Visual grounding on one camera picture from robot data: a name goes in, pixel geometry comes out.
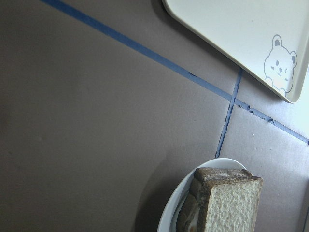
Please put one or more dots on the cream bear tray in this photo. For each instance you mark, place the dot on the cream bear tray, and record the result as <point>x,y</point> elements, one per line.
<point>269,39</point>

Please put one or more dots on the white round plate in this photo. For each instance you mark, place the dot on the white round plate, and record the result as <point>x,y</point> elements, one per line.
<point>169,216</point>

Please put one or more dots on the brown top bread slice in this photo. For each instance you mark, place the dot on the brown top bread slice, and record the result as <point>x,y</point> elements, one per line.
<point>227,199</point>

